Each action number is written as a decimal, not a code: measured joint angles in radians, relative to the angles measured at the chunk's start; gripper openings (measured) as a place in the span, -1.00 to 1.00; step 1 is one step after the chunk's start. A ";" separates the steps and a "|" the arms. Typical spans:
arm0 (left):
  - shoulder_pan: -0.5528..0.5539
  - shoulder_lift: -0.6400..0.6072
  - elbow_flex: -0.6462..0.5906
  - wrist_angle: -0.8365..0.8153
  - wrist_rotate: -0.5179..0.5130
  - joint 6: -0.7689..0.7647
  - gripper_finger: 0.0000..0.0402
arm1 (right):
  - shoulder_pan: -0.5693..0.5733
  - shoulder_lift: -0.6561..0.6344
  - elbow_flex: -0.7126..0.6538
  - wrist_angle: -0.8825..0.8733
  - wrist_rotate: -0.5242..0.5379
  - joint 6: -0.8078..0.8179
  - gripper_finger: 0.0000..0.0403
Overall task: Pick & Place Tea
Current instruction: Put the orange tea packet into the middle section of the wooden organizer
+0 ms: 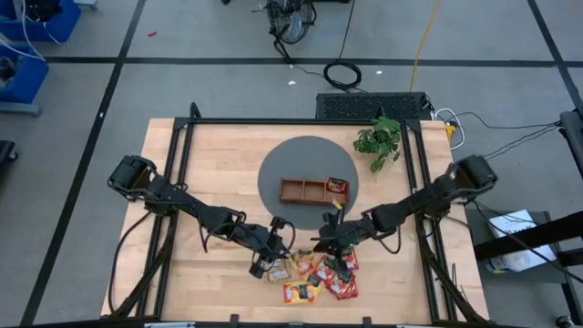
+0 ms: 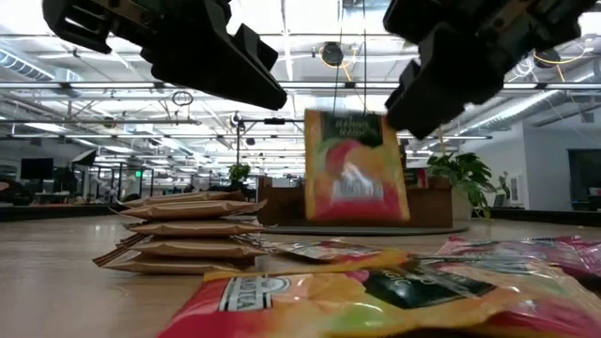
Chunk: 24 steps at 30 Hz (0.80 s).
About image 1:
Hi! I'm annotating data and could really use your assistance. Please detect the black coiled cable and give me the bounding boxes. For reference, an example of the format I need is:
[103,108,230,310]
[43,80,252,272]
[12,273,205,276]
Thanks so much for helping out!
[322,0,364,91]

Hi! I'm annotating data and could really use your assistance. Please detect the white printed papers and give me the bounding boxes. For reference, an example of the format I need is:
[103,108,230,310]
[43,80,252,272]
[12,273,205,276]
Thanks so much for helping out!
[484,209,557,274]

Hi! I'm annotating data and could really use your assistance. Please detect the wooden compartment tray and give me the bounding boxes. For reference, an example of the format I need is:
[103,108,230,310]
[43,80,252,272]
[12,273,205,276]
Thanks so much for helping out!
[278,177,351,205]

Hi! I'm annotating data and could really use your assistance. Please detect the grey round woven placemat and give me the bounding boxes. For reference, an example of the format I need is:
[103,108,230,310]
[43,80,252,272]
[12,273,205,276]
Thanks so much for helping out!
[257,135,360,231]

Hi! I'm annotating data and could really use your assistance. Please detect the black frame beam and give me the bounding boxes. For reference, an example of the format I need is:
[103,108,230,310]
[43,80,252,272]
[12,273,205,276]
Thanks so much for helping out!
[473,222,583,268]

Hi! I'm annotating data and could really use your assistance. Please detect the black aluminium table frame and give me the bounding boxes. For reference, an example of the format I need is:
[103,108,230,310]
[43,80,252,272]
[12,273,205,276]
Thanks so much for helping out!
[100,102,491,328]

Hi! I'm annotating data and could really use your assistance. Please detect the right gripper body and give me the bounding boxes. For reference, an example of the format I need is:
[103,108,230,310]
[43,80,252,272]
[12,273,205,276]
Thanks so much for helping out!
[313,213,374,254]

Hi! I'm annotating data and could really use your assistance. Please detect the yellow hanging cable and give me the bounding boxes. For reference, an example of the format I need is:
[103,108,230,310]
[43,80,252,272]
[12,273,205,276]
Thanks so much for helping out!
[408,0,442,93]

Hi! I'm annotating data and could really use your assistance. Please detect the black floor fan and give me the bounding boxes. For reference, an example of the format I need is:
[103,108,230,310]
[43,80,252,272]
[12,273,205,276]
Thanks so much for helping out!
[265,0,319,46]

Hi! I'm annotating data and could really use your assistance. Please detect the black floor object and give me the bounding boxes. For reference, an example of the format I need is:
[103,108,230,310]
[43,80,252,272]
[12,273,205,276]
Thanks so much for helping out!
[0,139,18,166]

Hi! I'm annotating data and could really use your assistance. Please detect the blue plastic bin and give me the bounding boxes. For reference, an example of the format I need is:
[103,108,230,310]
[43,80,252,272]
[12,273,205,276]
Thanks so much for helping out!
[0,44,50,105]
[0,0,82,44]

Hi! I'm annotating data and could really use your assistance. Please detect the dark grey side table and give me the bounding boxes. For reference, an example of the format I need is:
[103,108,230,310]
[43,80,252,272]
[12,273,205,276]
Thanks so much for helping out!
[464,208,583,328]

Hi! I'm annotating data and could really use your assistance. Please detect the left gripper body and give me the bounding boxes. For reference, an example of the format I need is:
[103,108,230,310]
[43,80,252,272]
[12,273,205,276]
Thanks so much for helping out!
[245,221,286,259]

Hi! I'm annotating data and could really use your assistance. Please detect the green potted plant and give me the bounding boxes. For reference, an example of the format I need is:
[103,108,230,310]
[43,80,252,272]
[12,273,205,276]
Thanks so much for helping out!
[353,116,403,174]

